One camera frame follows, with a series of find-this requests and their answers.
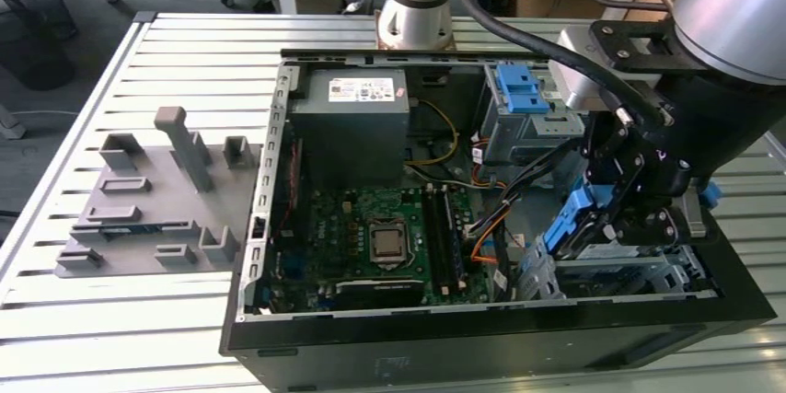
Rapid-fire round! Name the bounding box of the green motherboard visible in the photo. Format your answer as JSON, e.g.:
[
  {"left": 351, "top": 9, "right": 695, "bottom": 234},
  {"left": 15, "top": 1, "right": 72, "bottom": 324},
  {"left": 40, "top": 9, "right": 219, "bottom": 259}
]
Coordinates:
[{"left": 269, "top": 183, "right": 492, "bottom": 314}]

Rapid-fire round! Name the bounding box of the silver CPU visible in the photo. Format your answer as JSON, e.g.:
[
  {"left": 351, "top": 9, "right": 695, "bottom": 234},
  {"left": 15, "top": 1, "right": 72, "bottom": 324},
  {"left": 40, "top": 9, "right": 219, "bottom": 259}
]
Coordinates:
[{"left": 371, "top": 226, "right": 407, "bottom": 259}]

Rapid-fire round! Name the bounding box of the grey power supply unit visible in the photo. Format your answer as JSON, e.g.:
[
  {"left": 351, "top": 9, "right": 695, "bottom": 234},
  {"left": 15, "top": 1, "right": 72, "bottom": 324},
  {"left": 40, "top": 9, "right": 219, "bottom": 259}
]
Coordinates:
[{"left": 288, "top": 68, "right": 411, "bottom": 190}]

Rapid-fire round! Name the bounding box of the grey parts rack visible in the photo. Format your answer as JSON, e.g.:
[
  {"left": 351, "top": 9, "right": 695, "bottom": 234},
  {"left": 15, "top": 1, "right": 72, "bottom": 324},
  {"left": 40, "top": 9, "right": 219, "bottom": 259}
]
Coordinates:
[{"left": 53, "top": 105, "right": 259, "bottom": 280}]

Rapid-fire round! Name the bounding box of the grey optical drive cage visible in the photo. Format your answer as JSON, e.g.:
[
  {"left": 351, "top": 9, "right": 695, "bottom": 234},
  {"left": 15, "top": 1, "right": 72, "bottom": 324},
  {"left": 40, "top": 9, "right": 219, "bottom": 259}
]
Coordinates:
[{"left": 478, "top": 61, "right": 594, "bottom": 167}]

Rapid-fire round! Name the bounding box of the grey metal disk bay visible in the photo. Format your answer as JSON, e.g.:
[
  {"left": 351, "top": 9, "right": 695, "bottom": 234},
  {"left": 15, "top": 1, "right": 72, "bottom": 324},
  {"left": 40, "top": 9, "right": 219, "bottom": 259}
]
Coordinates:
[{"left": 518, "top": 234, "right": 719, "bottom": 302}]

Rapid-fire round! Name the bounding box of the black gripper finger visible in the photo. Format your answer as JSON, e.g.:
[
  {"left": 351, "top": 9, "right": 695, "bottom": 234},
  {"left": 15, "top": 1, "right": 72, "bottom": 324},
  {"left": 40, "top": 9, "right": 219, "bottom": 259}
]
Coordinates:
[
  {"left": 612, "top": 205, "right": 684, "bottom": 248},
  {"left": 579, "top": 110, "right": 647, "bottom": 229}
]

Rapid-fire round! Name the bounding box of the black graphics card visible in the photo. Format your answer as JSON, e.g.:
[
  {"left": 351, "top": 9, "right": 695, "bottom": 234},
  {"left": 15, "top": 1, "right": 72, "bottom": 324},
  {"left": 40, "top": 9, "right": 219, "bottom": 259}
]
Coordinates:
[{"left": 333, "top": 276, "right": 426, "bottom": 310}]

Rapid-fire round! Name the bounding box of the blue RAM stick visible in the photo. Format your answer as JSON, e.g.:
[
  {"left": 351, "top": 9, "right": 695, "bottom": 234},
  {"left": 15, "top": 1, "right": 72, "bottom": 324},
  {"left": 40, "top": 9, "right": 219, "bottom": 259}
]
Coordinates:
[{"left": 97, "top": 225, "right": 164, "bottom": 236}]

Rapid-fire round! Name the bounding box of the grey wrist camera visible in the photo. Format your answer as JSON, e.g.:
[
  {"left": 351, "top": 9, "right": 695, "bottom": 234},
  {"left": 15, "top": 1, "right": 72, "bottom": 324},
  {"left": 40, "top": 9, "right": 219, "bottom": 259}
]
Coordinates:
[{"left": 548, "top": 27, "right": 619, "bottom": 111}]

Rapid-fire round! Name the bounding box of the blue drive latch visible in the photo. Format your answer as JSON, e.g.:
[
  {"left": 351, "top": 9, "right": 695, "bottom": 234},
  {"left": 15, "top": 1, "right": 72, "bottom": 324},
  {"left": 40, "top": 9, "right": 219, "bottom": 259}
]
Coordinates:
[{"left": 495, "top": 64, "right": 550, "bottom": 113}]

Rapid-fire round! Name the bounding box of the black wire waste basket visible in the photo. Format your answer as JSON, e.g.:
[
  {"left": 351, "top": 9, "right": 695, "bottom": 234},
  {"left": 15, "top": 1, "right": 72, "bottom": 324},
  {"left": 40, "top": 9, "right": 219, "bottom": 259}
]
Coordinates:
[{"left": 0, "top": 0, "right": 80, "bottom": 91}]

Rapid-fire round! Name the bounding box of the black PC case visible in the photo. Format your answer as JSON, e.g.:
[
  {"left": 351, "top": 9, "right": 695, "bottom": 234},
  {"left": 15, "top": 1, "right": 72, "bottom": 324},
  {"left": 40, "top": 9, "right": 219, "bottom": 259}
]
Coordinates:
[{"left": 219, "top": 48, "right": 776, "bottom": 393}]

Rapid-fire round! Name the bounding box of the grey metal foot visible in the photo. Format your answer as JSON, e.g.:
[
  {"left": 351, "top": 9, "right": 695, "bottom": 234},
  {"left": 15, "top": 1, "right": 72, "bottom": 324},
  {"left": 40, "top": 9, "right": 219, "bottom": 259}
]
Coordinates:
[{"left": 0, "top": 102, "right": 29, "bottom": 141}]

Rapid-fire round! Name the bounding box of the yellow wire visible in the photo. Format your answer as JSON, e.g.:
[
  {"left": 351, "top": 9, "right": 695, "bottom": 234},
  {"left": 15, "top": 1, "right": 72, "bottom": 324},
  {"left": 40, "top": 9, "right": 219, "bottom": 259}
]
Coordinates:
[{"left": 403, "top": 97, "right": 462, "bottom": 168}]

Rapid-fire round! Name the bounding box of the CPU socket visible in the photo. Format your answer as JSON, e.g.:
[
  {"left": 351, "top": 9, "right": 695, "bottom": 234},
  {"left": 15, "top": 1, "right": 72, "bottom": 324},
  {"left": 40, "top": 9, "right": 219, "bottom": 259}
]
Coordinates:
[{"left": 365, "top": 216, "right": 411, "bottom": 271}]

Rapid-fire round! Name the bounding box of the black cable bundle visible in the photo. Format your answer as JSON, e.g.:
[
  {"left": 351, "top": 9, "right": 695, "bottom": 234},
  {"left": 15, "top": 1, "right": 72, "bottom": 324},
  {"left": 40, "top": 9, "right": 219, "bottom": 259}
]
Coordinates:
[{"left": 484, "top": 139, "right": 584, "bottom": 237}]

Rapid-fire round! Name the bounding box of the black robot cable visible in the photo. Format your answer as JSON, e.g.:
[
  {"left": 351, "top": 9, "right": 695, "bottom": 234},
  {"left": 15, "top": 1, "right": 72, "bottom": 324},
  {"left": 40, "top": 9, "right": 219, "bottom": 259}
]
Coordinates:
[{"left": 451, "top": 0, "right": 676, "bottom": 130}]

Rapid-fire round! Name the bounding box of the hard disk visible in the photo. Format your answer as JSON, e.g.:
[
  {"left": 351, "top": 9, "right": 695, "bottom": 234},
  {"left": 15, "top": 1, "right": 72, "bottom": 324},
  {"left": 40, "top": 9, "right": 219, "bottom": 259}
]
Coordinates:
[{"left": 546, "top": 183, "right": 720, "bottom": 263}]

